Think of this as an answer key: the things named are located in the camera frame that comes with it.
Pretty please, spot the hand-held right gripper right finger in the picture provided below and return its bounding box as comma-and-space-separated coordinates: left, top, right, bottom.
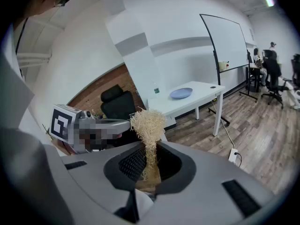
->
142, 141, 276, 225

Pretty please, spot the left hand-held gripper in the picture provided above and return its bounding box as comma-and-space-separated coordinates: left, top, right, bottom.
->
50, 104, 131, 155

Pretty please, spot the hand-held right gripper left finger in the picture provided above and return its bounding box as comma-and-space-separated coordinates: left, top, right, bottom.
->
44, 141, 145, 223

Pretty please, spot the straw fibre bundle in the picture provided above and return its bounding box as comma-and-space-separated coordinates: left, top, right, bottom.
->
129, 106, 167, 189

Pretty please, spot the big blue plate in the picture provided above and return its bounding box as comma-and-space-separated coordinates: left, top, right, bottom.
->
169, 87, 194, 100

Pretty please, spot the person's left forearm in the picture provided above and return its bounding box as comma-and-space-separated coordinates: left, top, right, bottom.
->
50, 139, 77, 156

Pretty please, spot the person's left hand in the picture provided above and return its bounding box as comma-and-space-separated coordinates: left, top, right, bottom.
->
79, 129, 123, 150

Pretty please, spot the black high-back office chair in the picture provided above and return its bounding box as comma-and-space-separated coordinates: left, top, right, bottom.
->
100, 84, 139, 147

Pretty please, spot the white power strip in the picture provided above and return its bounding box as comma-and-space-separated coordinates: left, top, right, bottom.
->
228, 148, 240, 164

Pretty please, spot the clear water bottle green label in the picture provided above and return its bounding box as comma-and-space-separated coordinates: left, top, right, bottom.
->
151, 81, 161, 99

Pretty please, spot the white desk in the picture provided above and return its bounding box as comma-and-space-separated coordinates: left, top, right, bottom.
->
147, 80, 226, 137

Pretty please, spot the person's white shirt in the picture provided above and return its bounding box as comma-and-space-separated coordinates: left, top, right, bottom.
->
0, 20, 71, 157

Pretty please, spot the pale yellow container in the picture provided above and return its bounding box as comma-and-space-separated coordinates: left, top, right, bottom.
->
218, 60, 230, 74

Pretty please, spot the wooden high table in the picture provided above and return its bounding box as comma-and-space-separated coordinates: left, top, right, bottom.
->
245, 63, 267, 93

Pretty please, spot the black swivel office chair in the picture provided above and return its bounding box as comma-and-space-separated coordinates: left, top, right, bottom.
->
260, 62, 290, 109
290, 54, 300, 90

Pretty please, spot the whiteboard on black stand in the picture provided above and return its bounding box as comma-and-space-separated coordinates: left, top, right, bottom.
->
199, 14, 259, 126

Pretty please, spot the white power cable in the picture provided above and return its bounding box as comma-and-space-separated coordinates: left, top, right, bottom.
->
212, 99, 236, 150

